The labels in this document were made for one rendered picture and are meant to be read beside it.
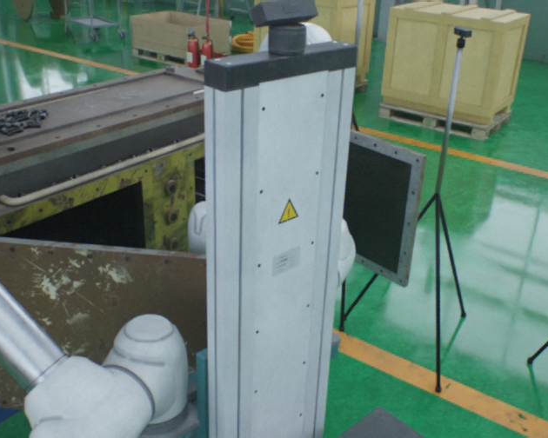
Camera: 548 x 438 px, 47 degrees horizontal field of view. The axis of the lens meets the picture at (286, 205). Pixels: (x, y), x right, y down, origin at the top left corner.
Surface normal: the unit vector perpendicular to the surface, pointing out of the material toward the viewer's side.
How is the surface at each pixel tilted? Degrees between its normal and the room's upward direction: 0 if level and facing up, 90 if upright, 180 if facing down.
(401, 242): 90
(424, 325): 0
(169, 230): 90
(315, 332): 90
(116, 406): 36
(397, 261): 90
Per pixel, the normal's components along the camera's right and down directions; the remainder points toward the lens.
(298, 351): 0.69, 0.33
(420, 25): -0.58, 0.33
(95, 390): 0.58, -0.61
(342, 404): 0.04, -0.90
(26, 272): -0.09, 0.42
